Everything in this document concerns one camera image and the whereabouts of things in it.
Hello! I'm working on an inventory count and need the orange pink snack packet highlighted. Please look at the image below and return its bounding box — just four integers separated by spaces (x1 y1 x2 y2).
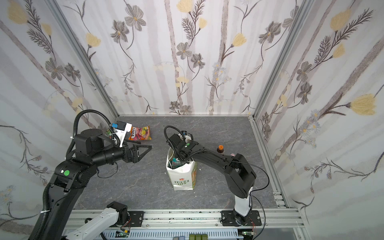
129 126 152 141

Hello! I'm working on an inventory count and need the white printed paper bag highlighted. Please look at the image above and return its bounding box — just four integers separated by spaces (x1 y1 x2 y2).
166 148 198 191

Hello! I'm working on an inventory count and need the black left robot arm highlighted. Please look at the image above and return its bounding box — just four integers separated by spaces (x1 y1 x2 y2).
29 129 152 240

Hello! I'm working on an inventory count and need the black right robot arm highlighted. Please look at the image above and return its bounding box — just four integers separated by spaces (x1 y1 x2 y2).
166 134 257 217

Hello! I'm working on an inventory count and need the teal snack packet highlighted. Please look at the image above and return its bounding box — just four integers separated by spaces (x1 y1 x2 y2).
171 161 184 170

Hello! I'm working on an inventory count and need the small orange capped bottle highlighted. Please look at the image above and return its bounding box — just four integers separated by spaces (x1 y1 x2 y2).
217 145 224 153

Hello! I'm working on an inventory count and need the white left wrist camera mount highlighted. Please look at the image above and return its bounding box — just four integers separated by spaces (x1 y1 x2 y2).
111 121 132 148

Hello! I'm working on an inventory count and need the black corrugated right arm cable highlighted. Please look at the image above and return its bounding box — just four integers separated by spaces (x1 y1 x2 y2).
163 125 193 164

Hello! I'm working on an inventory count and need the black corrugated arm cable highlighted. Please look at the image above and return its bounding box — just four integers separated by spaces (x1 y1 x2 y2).
65 109 121 160
163 125 193 164

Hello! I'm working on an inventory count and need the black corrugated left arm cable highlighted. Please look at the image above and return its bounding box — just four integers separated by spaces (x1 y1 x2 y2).
65 109 121 160

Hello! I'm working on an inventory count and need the white cable duct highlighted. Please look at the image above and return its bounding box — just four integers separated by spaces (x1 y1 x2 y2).
103 229 244 240

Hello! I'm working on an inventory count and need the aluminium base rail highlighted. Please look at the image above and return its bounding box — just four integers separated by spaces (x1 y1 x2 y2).
65 208 305 230

